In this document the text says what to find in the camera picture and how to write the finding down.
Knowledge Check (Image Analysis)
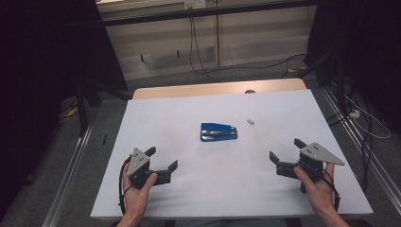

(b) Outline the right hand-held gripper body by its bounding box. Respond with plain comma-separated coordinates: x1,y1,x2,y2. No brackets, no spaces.
276,142,345,183

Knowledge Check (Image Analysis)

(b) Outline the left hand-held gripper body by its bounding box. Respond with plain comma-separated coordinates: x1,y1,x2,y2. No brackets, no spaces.
127,148,173,190

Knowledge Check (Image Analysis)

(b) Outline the blue stapler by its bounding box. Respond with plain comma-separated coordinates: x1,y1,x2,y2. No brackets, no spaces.
200,122,238,143

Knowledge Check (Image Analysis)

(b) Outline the person's left hand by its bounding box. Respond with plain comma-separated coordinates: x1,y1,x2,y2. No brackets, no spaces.
122,163,159,218

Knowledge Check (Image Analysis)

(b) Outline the person's right hand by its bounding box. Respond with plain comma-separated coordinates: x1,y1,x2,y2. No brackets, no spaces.
293,163,337,216

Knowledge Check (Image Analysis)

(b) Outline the white table cover board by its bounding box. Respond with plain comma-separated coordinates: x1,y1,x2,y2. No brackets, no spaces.
90,89,375,220

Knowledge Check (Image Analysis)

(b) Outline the black metal stand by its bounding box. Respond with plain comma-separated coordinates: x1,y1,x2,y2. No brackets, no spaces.
75,79,133,138
296,46,348,117

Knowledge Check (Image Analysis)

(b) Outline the light wooden table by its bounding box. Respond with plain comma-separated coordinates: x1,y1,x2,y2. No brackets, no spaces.
131,78,307,100

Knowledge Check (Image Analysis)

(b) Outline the beige low cabinet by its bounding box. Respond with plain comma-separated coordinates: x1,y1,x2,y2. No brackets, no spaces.
96,0,318,81

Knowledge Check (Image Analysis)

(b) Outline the black curtain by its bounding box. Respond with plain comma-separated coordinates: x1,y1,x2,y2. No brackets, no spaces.
0,0,128,218
305,0,401,133

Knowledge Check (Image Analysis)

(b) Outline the black horizontal bar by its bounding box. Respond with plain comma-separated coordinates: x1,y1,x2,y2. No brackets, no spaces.
102,0,320,27

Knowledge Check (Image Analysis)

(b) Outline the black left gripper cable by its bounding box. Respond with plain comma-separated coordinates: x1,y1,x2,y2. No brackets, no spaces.
117,155,132,216

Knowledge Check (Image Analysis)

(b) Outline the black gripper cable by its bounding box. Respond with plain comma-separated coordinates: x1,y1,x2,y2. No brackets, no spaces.
321,175,342,213
117,155,132,216

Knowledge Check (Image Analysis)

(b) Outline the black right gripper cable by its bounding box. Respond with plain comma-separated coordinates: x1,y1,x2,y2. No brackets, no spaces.
321,175,342,213

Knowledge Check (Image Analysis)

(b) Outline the black cable bundle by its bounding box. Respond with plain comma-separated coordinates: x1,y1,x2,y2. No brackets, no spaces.
325,91,375,192

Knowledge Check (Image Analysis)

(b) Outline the aluminium floor rail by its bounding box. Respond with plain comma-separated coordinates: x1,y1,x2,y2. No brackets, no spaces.
41,124,95,227
320,86,401,216

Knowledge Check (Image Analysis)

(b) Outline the white cable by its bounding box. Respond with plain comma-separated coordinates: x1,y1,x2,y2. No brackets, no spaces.
344,94,392,140

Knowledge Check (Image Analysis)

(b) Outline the black floor cable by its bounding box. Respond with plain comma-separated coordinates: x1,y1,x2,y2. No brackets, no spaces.
217,52,307,73

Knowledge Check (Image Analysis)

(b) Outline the black hanging cable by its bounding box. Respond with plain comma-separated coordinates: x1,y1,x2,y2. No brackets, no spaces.
188,9,221,83

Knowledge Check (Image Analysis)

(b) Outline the white wall socket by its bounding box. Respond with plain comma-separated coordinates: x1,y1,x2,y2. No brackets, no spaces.
183,0,207,9

